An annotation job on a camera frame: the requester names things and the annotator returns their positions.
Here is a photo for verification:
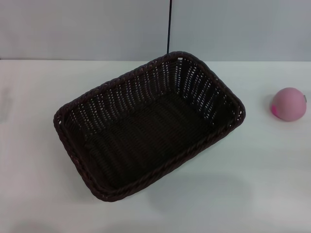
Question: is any black woven plastic basket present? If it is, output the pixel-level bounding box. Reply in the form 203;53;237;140
53;50;246;202

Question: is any pink peach toy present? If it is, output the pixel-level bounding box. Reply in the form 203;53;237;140
269;87;308;123

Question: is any black vertical wall strip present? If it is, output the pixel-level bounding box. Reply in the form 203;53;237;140
165;0;174;54

